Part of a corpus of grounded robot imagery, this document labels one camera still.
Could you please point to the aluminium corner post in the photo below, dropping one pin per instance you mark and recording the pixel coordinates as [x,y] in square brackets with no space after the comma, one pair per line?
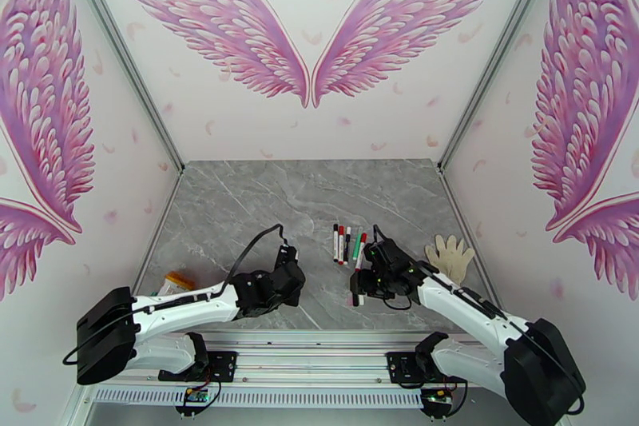
[497,60]
[125,60]

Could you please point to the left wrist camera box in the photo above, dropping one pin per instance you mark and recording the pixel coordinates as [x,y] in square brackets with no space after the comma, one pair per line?
[288,255]

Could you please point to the white bottle orange lid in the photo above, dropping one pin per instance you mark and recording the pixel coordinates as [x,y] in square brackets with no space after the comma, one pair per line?
[177,285]

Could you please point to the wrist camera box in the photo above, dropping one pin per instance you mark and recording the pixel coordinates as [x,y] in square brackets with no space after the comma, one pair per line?
[288,255]
[375,250]

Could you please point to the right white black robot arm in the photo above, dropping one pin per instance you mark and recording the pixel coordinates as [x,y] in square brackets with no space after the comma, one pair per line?
[464,302]

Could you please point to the white black-ink marker pen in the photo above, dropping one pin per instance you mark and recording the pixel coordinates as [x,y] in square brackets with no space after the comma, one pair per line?
[335,245]

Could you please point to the white red-ink marker pen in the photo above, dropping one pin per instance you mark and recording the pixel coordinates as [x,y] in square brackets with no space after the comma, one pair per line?
[342,246]
[360,255]

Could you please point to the left small circuit board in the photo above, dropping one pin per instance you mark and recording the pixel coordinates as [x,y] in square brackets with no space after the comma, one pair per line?
[195,395]

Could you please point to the right small circuit board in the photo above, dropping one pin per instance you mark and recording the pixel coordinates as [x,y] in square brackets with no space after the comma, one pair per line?
[437,397]

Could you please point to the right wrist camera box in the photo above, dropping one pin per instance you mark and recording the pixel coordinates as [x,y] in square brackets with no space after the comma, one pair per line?
[375,250]

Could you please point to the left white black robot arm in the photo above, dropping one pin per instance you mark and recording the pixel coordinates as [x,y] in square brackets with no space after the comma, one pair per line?
[184,307]

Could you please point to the small circuit board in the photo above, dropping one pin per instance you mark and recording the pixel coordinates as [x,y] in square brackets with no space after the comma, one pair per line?
[195,395]
[437,397]

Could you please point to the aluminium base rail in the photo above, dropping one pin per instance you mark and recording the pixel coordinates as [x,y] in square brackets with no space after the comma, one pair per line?
[309,354]

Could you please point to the cream work glove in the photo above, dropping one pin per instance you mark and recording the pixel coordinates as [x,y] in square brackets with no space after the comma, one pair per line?
[452,255]

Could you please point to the white navy-ink marker pen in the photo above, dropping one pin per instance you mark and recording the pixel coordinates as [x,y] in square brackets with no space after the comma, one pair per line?
[348,246]

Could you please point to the aluminium table edge rail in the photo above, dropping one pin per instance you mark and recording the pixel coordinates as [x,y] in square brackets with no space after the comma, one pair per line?
[173,195]
[449,195]

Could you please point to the white perforated strip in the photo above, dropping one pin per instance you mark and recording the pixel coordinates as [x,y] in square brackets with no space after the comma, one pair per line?
[299,397]

